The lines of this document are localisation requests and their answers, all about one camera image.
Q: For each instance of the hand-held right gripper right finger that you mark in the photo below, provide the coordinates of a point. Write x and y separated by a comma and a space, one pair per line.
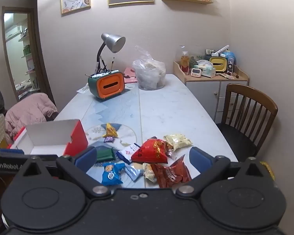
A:
200, 159

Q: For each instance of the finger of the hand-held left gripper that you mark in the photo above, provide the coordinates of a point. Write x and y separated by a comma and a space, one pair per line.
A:
5, 151

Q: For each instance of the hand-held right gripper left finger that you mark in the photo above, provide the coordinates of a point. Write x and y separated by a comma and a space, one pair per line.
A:
86, 158

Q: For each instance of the green snack packet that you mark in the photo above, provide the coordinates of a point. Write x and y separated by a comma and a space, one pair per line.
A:
104, 153

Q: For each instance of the pale yellow snack packet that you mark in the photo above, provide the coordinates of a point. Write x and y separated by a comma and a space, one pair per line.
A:
177, 140

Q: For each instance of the purple candy packet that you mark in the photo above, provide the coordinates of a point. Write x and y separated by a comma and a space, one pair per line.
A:
108, 139

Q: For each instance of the blue cookie packet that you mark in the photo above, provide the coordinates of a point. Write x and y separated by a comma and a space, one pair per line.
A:
111, 173

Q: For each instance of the brown cake roll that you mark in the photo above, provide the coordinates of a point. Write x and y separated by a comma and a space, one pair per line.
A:
171, 153

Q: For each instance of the dark red snack packet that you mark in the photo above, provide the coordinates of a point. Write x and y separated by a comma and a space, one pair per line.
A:
171, 173

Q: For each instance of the red white cardboard box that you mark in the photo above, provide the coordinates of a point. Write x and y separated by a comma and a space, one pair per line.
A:
51, 137

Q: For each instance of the bright red snack packet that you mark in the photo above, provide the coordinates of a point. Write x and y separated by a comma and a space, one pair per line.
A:
152, 151

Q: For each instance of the blue white snack packet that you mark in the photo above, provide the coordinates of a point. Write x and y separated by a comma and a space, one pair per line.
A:
125, 153

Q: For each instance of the brown wooden chair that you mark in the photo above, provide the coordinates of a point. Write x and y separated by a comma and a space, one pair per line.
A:
237, 139

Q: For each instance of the pink puffer jacket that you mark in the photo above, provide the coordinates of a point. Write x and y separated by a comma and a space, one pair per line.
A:
29, 112

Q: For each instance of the light blue snack packet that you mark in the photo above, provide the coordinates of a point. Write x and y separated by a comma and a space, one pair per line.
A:
133, 171

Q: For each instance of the small cream snack packet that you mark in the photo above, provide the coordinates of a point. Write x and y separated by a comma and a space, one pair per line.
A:
149, 173

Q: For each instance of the white wooden cabinet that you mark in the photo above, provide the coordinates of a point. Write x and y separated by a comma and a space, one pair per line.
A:
205, 93

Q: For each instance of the paper leaflets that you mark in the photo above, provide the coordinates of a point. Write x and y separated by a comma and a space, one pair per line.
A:
83, 89

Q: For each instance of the green orange tissue box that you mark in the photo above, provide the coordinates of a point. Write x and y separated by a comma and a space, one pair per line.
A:
107, 85

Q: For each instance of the white kitchen timer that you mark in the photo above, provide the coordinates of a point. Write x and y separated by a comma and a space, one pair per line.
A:
195, 72

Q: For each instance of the pale green tissue pack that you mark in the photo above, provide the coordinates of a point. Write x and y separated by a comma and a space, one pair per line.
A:
205, 69

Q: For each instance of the pink notebook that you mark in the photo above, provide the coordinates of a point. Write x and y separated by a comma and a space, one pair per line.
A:
130, 74

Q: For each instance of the pens in holder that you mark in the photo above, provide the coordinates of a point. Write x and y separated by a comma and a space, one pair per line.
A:
105, 64

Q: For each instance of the yellow tissue box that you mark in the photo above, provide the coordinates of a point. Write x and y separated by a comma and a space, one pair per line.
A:
218, 64

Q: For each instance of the orange liquid bottle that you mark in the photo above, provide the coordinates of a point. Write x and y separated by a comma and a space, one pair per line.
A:
185, 63

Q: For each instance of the clear plastic bag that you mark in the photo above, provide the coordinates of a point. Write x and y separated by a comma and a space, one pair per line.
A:
149, 73

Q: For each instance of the clear plastic jar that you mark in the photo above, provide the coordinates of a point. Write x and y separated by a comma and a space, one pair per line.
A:
196, 53

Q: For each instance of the blue globe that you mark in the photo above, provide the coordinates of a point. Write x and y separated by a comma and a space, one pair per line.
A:
229, 55

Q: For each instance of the white stick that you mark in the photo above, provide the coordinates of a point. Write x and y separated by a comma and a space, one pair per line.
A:
221, 49

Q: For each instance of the silver desk lamp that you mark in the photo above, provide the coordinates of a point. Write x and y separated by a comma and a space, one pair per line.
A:
111, 41

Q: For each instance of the brown door frame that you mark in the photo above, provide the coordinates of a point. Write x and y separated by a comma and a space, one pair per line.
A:
39, 53

